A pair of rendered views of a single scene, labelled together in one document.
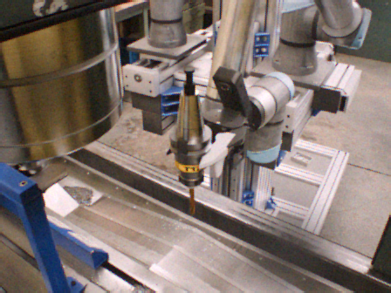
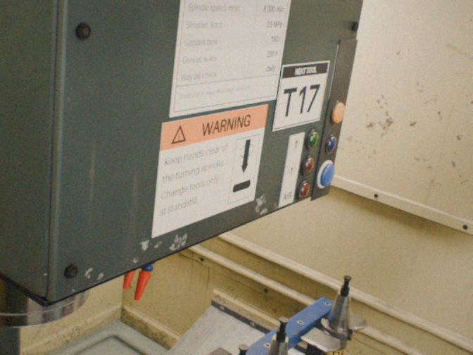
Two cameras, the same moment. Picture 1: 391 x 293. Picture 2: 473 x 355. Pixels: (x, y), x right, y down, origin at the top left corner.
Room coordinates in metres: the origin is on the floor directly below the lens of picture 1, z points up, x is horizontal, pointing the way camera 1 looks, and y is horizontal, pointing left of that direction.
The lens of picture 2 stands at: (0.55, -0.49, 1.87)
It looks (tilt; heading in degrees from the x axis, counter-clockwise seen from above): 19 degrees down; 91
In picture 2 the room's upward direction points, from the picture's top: 8 degrees clockwise
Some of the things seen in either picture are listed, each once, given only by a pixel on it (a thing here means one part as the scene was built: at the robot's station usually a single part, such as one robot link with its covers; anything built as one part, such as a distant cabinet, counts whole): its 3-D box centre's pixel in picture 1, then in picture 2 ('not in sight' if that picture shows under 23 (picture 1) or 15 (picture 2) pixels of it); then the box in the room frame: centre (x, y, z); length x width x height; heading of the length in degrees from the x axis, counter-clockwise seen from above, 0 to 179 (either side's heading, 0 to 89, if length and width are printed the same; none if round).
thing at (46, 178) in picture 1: (50, 175); not in sight; (0.56, 0.27, 1.21); 0.07 x 0.05 x 0.01; 146
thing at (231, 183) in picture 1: (231, 131); not in sight; (1.40, -0.15, 0.79); 0.13 x 0.09 x 0.86; 61
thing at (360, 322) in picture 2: not in sight; (349, 319); (0.81, 0.63, 1.21); 0.07 x 0.05 x 0.01; 146
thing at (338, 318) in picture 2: not in sight; (341, 308); (0.78, 0.59, 1.26); 0.04 x 0.04 x 0.07
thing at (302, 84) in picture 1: (294, 72); not in sight; (1.23, -0.33, 1.13); 0.36 x 0.22 x 0.06; 151
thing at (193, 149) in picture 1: (190, 139); not in sight; (0.50, 0.01, 1.33); 0.06 x 0.06 x 0.03
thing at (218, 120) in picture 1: (231, 129); not in sight; (0.61, -0.06, 1.28); 0.12 x 0.08 x 0.09; 146
